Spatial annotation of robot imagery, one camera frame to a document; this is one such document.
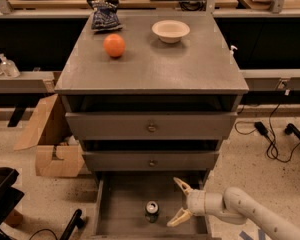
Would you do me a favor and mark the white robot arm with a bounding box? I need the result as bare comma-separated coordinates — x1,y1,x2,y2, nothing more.
167,177,300,240

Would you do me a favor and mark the clear sanitizer bottle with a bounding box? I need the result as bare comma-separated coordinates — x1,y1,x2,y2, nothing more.
0,53,20,78

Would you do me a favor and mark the white pump bottle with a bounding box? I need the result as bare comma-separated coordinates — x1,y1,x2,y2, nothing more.
230,45,238,55

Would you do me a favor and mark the grey open bottom drawer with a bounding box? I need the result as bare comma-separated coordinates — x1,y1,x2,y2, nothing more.
92,171,219,240

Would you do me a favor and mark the black chair base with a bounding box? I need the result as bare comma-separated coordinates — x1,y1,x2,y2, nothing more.
284,123,300,140

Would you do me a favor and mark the orange fruit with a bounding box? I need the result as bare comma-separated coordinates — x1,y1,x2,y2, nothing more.
103,34,126,58

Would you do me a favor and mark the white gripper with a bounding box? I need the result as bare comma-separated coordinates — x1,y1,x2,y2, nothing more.
167,177,206,227

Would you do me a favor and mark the grey middle drawer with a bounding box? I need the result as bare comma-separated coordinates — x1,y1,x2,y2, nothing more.
83,151,219,171

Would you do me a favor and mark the black power adapter cable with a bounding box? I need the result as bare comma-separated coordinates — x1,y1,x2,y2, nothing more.
234,90,300,164

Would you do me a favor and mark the black office chair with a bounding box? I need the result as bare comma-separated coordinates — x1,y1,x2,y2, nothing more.
0,166,85,240

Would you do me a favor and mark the blue floor tape marker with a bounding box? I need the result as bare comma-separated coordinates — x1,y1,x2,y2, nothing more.
239,229,267,240

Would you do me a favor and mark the green soda can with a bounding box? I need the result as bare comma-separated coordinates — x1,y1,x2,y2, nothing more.
145,200,160,223

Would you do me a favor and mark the grey wooden drawer cabinet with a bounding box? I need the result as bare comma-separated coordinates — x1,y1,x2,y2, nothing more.
54,10,250,240

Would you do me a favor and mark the blue chip bag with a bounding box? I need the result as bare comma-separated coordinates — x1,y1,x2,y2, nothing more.
86,0,122,32

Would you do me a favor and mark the grey top drawer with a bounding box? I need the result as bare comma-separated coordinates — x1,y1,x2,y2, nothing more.
66,112,237,140

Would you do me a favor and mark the brown cardboard box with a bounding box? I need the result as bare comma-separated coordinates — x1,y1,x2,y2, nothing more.
14,94,84,178

